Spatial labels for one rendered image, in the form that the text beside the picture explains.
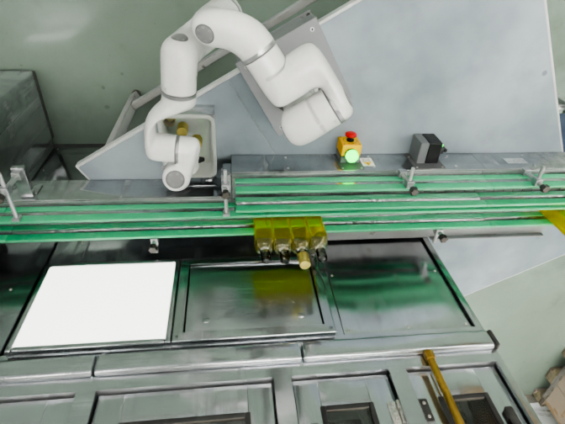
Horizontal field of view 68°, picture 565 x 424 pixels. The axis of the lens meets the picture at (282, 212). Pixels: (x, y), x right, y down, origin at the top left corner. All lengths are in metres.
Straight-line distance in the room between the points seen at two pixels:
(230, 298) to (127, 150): 0.61
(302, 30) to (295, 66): 0.31
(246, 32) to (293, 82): 0.14
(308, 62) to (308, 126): 0.14
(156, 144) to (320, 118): 0.43
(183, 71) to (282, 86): 0.23
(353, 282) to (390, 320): 0.19
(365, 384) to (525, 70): 1.15
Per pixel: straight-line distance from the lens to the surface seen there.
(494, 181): 1.63
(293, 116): 1.00
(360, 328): 1.34
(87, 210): 1.49
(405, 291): 1.49
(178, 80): 1.03
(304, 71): 0.96
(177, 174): 1.16
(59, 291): 1.47
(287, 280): 1.39
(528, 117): 1.79
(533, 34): 1.66
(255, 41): 0.95
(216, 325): 1.27
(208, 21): 0.93
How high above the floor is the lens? 2.07
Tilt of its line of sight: 53 degrees down
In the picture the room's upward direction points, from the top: 169 degrees clockwise
